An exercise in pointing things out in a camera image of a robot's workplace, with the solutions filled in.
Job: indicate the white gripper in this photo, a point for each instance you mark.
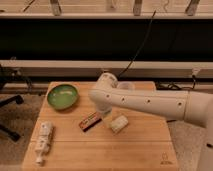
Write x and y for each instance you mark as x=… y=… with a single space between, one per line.
x=107 y=118

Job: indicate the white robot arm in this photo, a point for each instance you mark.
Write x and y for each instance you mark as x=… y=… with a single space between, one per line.
x=190 y=106

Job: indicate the clear plastic cup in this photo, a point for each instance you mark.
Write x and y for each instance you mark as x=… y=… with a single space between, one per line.
x=126 y=86

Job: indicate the green bowl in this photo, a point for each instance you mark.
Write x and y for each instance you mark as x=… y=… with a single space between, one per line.
x=62 y=96

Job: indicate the white plastic bottle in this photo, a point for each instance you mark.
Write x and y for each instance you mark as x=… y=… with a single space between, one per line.
x=43 y=141

